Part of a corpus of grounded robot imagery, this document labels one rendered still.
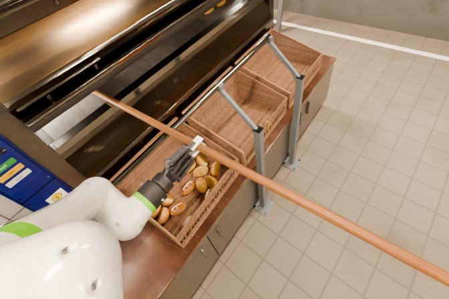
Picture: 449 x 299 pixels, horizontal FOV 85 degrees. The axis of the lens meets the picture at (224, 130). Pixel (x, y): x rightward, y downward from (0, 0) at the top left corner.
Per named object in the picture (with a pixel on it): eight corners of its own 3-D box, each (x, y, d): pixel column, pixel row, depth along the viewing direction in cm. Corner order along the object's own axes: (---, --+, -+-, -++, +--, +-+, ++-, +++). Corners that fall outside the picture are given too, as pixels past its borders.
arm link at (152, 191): (162, 214, 83) (152, 203, 76) (139, 197, 88) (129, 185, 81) (174, 200, 85) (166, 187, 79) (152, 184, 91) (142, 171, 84)
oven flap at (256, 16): (89, 180, 125) (59, 154, 114) (269, 19, 206) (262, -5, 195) (92, 182, 122) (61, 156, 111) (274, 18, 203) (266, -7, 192)
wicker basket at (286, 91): (236, 90, 206) (232, 62, 185) (270, 55, 231) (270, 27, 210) (290, 110, 182) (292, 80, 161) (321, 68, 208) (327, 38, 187)
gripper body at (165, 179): (146, 175, 83) (166, 156, 87) (156, 187, 89) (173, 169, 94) (162, 186, 80) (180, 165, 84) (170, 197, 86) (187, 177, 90)
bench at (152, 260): (111, 287, 176) (57, 269, 132) (278, 89, 284) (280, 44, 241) (164, 351, 148) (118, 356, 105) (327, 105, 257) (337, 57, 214)
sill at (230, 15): (54, 150, 112) (48, 145, 109) (262, -10, 193) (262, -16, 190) (60, 156, 109) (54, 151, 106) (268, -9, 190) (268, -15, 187)
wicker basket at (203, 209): (127, 203, 152) (103, 182, 131) (186, 141, 178) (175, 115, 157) (184, 251, 129) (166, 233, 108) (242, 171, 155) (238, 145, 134)
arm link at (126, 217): (125, 245, 81) (127, 251, 71) (96, 220, 79) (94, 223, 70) (156, 211, 87) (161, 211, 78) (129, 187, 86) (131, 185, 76)
